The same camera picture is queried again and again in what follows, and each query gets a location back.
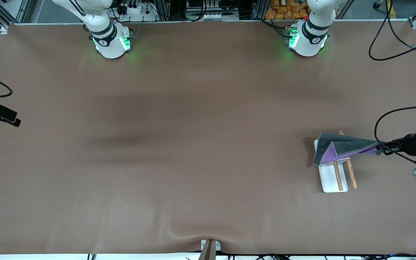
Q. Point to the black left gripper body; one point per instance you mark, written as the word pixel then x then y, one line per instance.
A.
pixel 411 143

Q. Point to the purple and grey towel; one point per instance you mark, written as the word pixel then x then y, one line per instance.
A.
pixel 338 144

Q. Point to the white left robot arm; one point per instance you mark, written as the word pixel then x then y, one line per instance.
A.
pixel 311 39

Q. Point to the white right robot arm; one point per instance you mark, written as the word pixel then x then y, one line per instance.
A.
pixel 110 43

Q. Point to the white towel rack wooden bars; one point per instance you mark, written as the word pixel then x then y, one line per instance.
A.
pixel 329 180

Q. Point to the orange snack packet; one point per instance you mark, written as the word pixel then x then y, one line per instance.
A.
pixel 270 14
pixel 288 14
pixel 300 9
pixel 276 4

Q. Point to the metal bracket with brown post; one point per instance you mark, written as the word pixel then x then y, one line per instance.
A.
pixel 209 251

